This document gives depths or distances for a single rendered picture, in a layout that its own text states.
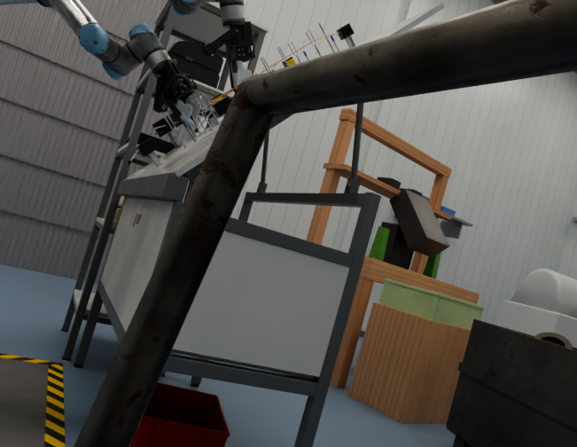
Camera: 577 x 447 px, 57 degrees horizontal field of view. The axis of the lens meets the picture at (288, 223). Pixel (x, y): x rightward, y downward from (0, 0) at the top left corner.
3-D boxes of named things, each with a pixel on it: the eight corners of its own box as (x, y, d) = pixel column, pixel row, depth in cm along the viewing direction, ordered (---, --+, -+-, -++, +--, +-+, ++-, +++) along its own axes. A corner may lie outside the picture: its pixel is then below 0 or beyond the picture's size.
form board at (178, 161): (125, 183, 246) (122, 180, 246) (293, 79, 277) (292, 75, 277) (177, 177, 138) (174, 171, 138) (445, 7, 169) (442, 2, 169)
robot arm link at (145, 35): (132, 42, 174) (152, 26, 173) (150, 69, 173) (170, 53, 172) (120, 33, 166) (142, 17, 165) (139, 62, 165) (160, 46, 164)
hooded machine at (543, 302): (479, 384, 567) (510, 261, 575) (513, 389, 599) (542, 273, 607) (538, 409, 508) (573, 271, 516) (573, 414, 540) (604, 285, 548)
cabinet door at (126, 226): (111, 303, 190) (143, 199, 193) (99, 280, 240) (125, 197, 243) (116, 304, 191) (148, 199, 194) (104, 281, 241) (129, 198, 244)
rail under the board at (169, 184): (162, 196, 137) (169, 172, 137) (116, 193, 245) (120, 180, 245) (183, 202, 139) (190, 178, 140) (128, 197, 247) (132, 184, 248)
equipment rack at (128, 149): (59, 359, 243) (176, -17, 254) (59, 328, 298) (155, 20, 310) (166, 377, 263) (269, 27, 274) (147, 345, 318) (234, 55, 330)
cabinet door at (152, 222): (128, 343, 140) (171, 200, 142) (109, 303, 190) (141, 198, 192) (137, 345, 141) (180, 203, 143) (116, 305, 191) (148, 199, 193)
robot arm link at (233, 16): (221, 5, 159) (218, 11, 167) (222, 21, 160) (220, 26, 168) (245, 3, 161) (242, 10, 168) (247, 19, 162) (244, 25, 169)
